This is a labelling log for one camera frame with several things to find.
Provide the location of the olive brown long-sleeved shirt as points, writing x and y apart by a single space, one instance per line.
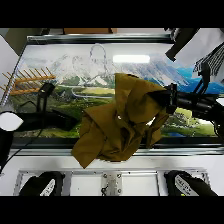
113 133

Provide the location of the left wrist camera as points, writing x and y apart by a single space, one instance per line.
46 91

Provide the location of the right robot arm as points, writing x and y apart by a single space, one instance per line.
200 103

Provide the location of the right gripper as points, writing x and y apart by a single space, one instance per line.
160 98

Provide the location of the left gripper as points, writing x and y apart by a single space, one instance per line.
61 121

